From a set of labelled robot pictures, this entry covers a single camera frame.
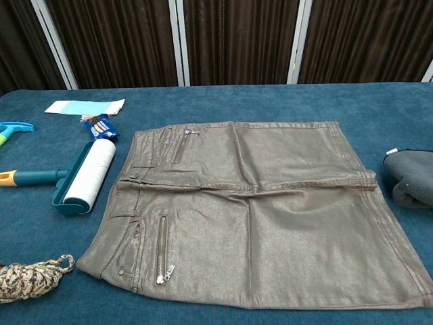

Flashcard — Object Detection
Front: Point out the teal white lint roller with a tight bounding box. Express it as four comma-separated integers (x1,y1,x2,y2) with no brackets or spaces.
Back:
0,138,118,216

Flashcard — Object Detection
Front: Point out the brown leather skirt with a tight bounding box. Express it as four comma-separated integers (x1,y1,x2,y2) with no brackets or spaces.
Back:
76,121,433,311

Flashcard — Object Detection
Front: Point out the blue velvet tablecloth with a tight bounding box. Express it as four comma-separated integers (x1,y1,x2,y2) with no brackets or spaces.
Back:
0,82,433,325

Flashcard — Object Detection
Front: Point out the blue snack packet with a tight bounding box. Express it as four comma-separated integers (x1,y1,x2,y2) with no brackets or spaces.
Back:
83,113,120,141

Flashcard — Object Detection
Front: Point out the dark curtain partition panel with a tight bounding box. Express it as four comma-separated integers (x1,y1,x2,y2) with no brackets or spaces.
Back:
32,0,190,89
287,0,433,85
168,0,311,87
0,0,78,98

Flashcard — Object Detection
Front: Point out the white light blue paper card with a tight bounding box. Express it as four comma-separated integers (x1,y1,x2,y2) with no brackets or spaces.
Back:
44,98,125,116

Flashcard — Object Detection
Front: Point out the grey green folded garment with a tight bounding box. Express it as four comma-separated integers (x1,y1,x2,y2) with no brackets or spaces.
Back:
383,148,433,207

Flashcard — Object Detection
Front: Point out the teal green telescopic stick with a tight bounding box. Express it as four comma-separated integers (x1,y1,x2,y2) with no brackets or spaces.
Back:
0,121,36,148

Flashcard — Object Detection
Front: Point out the camouflage braided rope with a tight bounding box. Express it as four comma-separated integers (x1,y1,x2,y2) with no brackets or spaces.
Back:
0,254,75,303

